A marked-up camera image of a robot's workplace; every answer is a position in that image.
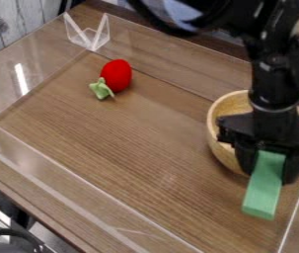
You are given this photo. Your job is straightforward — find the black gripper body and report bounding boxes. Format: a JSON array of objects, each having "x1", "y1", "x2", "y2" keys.
[{"x1": 215, "y1": 102, "x2": 299, "y2": 159}]

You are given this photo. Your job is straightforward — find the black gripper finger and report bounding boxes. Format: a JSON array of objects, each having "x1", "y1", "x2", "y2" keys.
[
  {"x1": 235, "y1": 142, "x2": 257, "y2": 175},
  {"x1": 282, "y1": 152, "x2": 299, "y2": 185}
]

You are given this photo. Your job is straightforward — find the green rectangular block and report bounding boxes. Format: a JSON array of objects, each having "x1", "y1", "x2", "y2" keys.
[{"x1": 242, "y1": 150, "x2": 286, "y2": 220}]

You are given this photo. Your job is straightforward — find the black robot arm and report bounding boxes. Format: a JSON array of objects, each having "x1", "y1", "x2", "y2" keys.
[{"x1": 128, "y1": 0, "x2": 299, "y2": 184}]

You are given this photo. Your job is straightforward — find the light wooden bowl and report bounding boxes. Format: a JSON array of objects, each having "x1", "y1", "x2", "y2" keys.
[{"x1": 206, "y1": 90, "x2": 299, "y2": 184}]

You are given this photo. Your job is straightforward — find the red plush strawberry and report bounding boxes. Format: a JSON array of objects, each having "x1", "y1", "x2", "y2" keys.
[{"x1": 88, "y1": 59, "x2": 132, "y2": 100}]

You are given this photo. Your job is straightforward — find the clear acrylic enclosure wall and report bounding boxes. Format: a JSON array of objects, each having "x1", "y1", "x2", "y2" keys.
[{"x1": 0, "y1": 12, "x2": 299, "y2": 253}]

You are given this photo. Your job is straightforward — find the black cable lower left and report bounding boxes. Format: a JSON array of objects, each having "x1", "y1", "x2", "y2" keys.
[{"x1": 0, "y1": 226, "x2": 48, "y2": 253}]

